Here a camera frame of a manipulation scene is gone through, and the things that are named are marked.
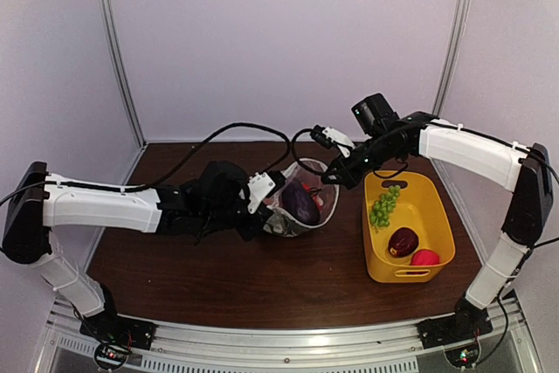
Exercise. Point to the left aluminium frame post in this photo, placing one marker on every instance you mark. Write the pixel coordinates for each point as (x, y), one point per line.
(116, 58)

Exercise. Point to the yellow plastic basket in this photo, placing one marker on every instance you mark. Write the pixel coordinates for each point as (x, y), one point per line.
(420, 208)

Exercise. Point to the aluminium frame post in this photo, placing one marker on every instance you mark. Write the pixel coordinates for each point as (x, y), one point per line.
(116, 58)
(460, 16)

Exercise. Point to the pink toy fruit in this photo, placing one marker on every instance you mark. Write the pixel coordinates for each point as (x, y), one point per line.
(425, 257)

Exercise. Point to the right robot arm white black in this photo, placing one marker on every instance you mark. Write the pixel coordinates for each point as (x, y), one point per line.
(524, 171)

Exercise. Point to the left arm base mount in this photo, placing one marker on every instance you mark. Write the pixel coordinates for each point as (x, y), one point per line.
(121, 331)

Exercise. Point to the right aluminium frame post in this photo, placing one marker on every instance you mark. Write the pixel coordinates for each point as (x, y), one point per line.
(460, 16)

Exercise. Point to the purple toy eggplant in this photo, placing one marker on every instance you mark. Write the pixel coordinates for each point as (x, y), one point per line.
(299, 204)

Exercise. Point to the right circuit board with leds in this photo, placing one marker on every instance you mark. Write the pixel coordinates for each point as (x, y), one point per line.
(462, 357)

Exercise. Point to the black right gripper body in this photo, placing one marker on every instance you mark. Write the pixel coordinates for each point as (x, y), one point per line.
(356, 174)

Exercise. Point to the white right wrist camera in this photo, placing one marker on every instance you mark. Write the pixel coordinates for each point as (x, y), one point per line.
(329, 137)

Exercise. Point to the clear polka dot zip bag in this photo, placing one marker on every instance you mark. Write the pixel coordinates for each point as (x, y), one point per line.
(281, 223)

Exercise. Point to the circuit board with leds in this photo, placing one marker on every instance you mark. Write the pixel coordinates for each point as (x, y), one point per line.
(110, 357)
(462, 357)

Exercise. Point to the left circuit board with leds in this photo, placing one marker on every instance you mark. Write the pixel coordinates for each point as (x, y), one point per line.
(110, 357)

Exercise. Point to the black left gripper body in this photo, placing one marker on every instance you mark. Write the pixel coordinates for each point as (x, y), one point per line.
(247, 231)

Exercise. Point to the front aluminium rail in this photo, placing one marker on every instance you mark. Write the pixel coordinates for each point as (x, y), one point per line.
(390, 347)

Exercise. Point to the dark red toy beet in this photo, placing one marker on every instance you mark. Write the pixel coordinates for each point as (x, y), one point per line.
(403, 242)

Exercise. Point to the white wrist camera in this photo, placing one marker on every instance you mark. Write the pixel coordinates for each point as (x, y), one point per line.
(329, 137)
(261, 186)

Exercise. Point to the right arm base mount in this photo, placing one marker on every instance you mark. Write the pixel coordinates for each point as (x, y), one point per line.
(460, 326)

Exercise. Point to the green toy grapes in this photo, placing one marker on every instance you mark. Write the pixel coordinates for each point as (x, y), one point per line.
(383, 207)

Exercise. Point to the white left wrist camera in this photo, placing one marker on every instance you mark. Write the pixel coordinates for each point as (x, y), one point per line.
(261, 186)

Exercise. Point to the red toy cherries bunch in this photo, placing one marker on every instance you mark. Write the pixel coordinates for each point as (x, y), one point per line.
(315, 194)

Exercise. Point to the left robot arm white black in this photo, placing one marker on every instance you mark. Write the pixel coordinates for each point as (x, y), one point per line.
(224, 197)

